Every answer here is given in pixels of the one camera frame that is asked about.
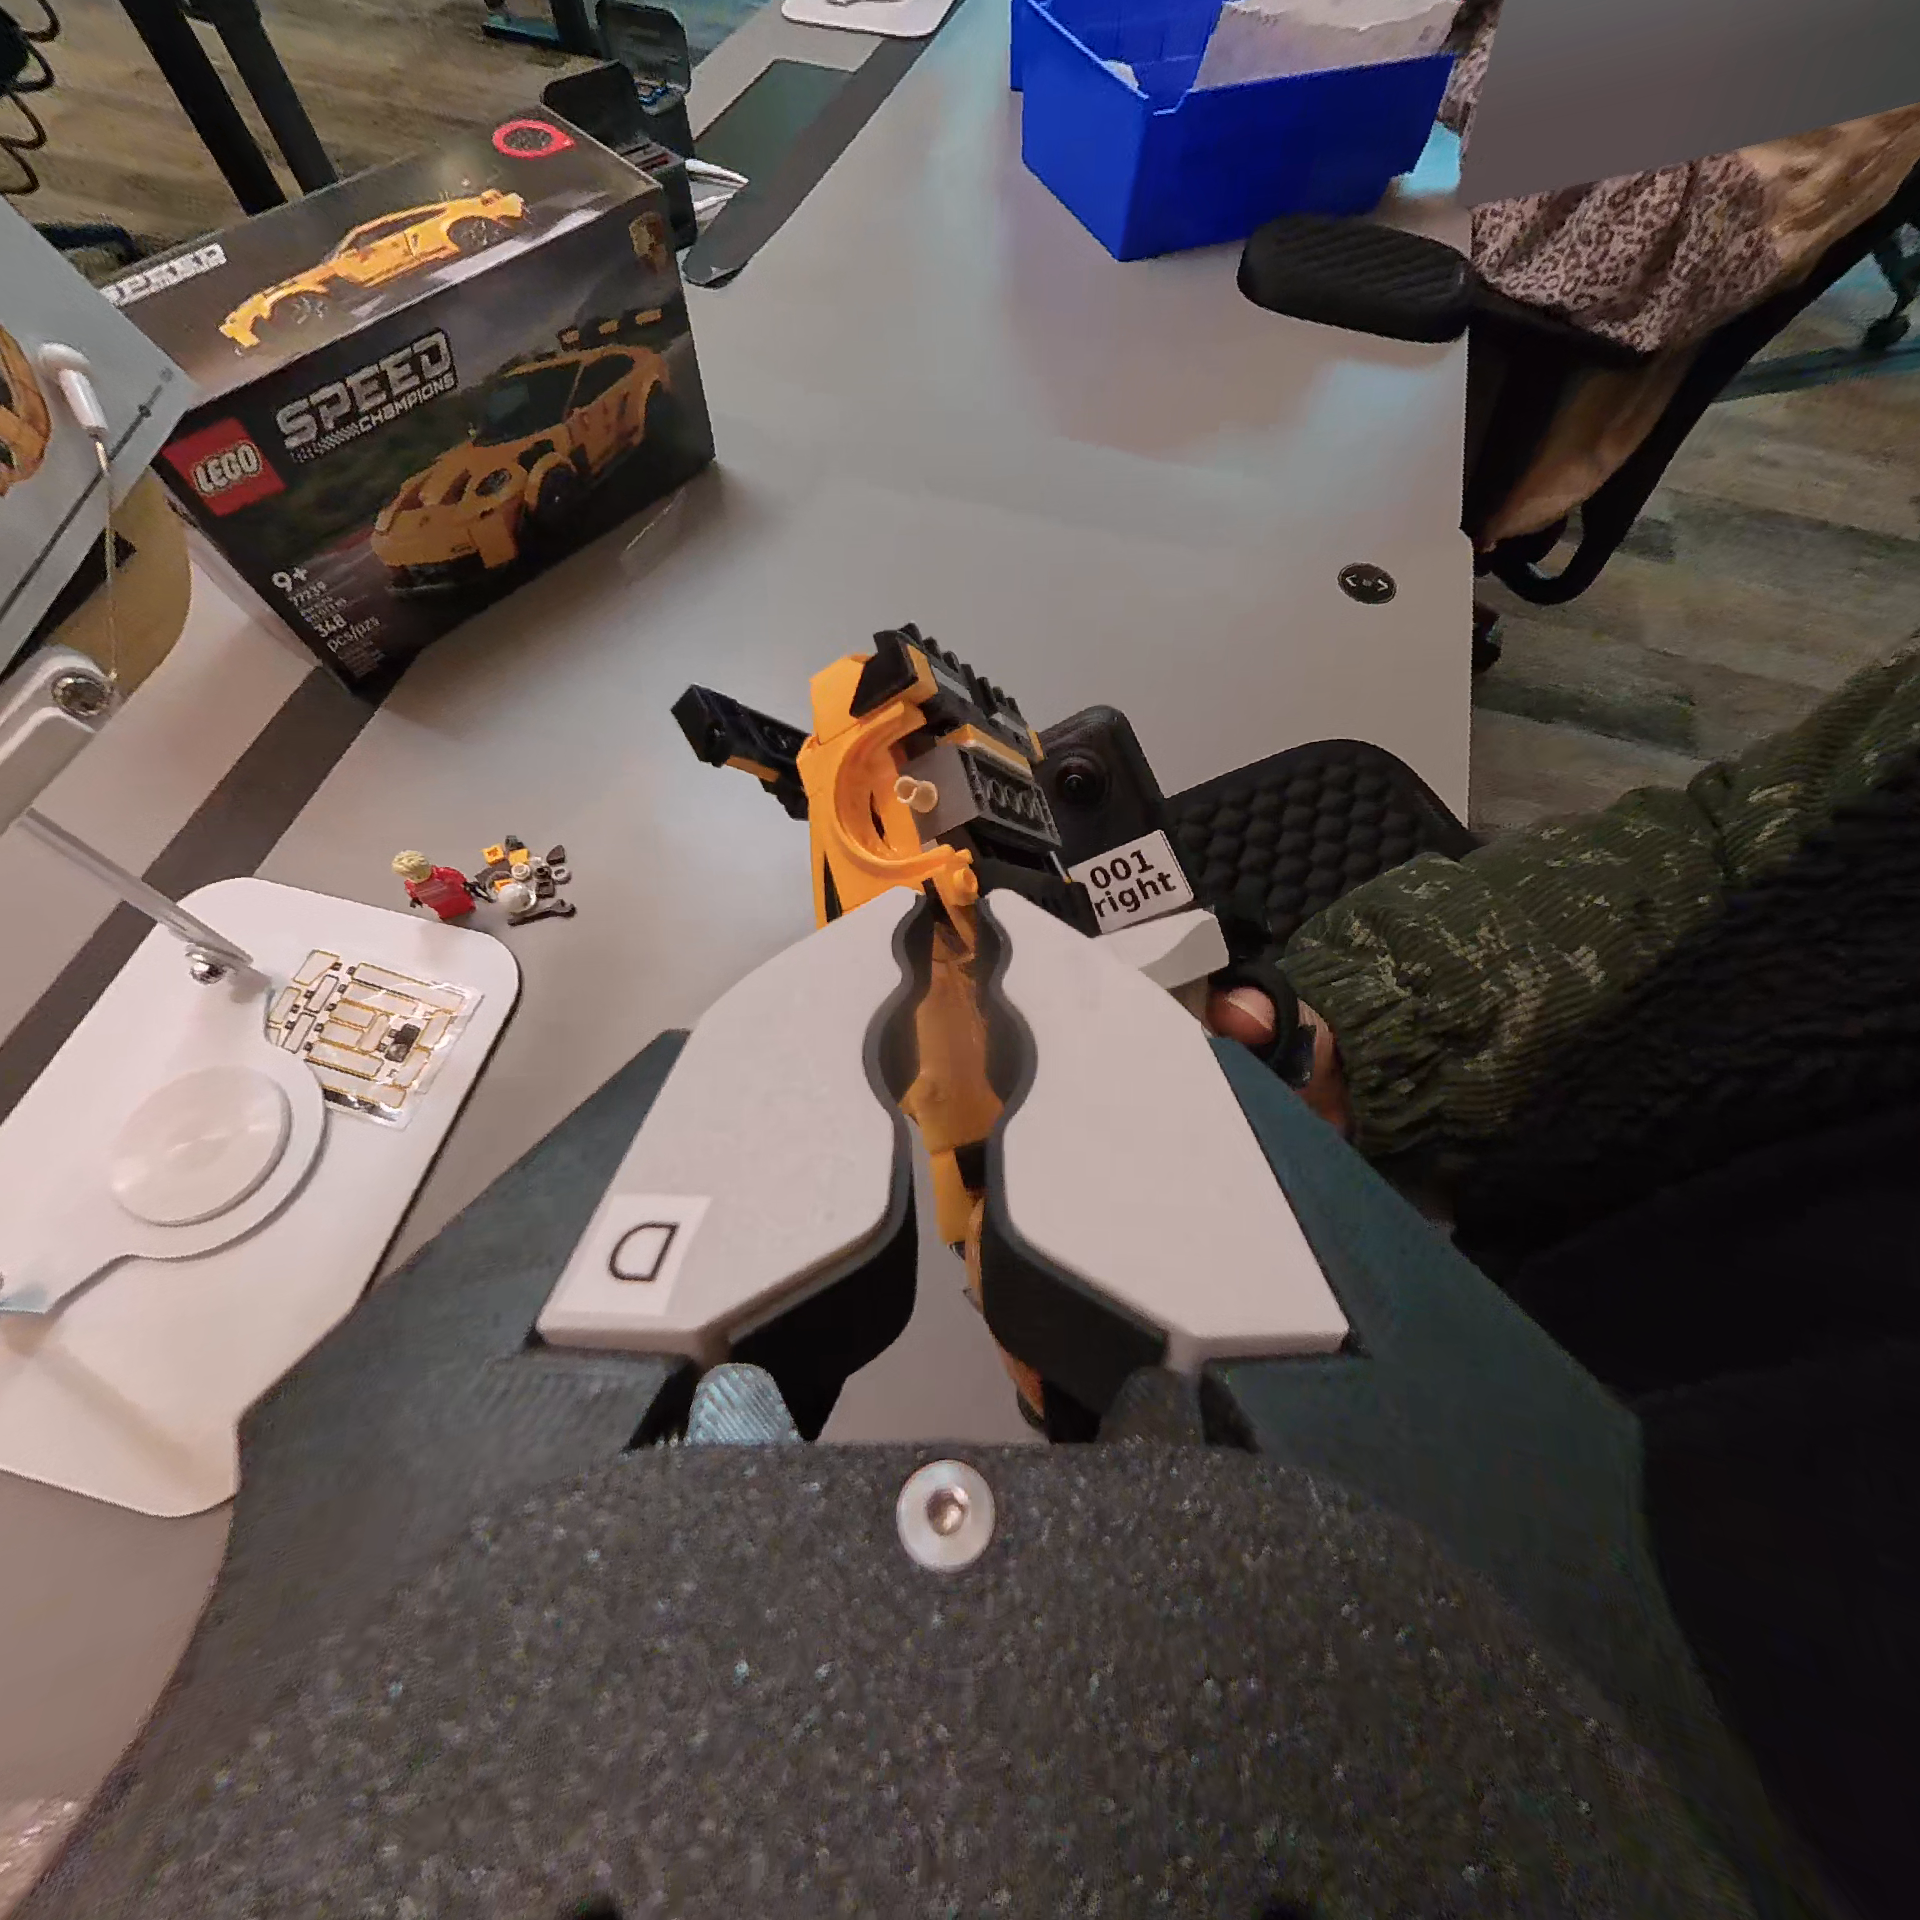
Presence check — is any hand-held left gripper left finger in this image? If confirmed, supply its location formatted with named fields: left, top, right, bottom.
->
left=534, top=886, right=920, bottom=1443

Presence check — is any black office chair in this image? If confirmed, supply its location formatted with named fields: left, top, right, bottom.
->
left=1237, top=151, right=1920, bottom=608

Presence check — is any leopard print cloth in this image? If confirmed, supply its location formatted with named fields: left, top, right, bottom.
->
left=1439, top=104, right=1920, bottom=541

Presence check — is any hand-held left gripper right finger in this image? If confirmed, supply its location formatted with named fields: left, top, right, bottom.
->
left=978, top=892, right=1353, bottom=1439

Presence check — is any yellow lego car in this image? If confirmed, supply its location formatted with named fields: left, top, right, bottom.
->
left=669, top=624, right=1087, bottom=1419

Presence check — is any blue plastic container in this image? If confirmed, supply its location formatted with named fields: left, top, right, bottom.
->
left=1008, top=0, right=1455, bottom=264

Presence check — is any white metal book stand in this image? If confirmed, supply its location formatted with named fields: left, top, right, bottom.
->
left=0, top=480, right=522, bottom=1519

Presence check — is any lego set box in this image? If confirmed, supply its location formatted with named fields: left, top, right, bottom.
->
left=95, top=142, right=719, bottom=700

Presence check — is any person's right hand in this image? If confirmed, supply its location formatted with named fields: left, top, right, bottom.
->
left=1202, top=982, right=1356, bottom=1133

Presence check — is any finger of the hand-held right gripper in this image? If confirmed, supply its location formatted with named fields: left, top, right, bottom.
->
left=1112, top=903, right=1234, bottom=995

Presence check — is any small white yellow lego piece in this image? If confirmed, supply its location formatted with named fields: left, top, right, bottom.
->
left=470, top=837, right=577, bottom=928

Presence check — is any lego sticker sheet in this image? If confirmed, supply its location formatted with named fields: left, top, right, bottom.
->
left=268, top=949, right=484, bottom=1128

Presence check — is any lego instruction booklet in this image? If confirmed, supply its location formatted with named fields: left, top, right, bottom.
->
left=0, top=195, right=202, bottom=677

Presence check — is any black textured chair armrest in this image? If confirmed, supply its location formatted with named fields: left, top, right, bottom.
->
left=1160, top=738, right=1479, bottom=963

